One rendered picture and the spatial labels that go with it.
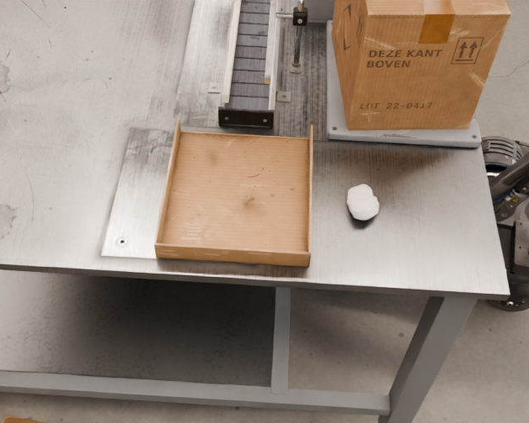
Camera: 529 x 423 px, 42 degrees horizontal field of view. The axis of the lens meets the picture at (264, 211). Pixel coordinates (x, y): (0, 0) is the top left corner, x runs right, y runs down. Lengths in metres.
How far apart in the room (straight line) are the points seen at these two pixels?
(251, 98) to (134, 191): 0.29
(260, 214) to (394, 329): 0.96
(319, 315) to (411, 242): 0.89
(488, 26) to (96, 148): 0.74
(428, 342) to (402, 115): 0.45
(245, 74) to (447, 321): 0.62
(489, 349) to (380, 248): 0.98
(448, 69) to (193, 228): 0.53
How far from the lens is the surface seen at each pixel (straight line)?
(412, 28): 1.21
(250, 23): 1.54
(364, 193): 1.24
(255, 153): 1.31
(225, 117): 1.35
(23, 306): 1.91
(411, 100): 1.32
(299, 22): 1.42
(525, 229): 2.05
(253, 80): 1.39
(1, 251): 1.24
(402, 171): 1.32
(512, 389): 2.10
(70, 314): 1.86
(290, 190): 1.26
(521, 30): 3.22
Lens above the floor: 1.80
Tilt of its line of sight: 52 degrees down
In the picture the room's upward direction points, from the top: 3 degrees clockwise
